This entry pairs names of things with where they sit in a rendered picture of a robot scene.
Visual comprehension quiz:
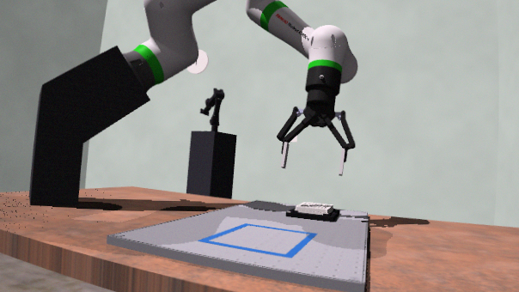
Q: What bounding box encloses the blue tape outline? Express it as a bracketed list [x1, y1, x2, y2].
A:
[197, 223, 317, 258]

